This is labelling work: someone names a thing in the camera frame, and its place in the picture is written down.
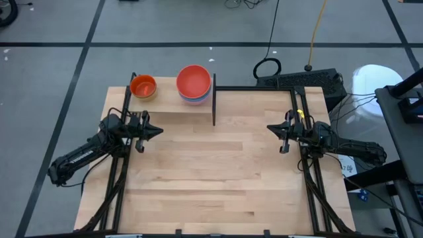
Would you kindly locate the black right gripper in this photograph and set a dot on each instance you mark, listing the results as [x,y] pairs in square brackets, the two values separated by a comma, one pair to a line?
[297,130]

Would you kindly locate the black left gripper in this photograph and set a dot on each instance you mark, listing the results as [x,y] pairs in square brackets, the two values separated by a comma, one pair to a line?
[137,127]

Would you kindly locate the orange translucent bowl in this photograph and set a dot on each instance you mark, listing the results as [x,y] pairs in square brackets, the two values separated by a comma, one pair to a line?
[143,86]

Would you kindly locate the blue bowl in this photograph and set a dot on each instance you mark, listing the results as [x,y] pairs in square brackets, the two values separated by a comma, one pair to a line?
[186,98]

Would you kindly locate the pink bowl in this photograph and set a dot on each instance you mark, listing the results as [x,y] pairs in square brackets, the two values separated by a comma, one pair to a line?
[195,103]

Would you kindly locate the red bowl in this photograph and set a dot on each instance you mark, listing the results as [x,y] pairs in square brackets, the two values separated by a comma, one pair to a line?
[194,81]

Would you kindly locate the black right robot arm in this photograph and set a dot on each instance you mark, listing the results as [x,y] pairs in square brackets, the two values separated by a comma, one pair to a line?
[357,148]

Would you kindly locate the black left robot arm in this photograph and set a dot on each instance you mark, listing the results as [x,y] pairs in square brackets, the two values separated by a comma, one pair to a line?
[79,157]

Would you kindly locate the black perforated equipment case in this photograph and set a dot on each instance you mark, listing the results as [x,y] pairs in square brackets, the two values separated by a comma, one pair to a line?
[297,81]

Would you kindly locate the white paper sheet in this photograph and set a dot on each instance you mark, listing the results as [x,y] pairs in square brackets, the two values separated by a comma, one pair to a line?
[347,170]

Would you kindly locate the grey cart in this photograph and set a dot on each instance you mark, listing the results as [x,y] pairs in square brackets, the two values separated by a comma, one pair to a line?
[406,139]

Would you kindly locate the black bicycle wheel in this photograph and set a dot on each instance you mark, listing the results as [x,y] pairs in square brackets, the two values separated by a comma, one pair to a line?
[14,11]

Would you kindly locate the wooden shelf with black frame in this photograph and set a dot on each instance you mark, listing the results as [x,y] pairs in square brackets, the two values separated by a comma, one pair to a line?
[168,105]

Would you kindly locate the black aluminium table frame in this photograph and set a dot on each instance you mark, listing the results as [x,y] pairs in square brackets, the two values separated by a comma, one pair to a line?
[310,198]

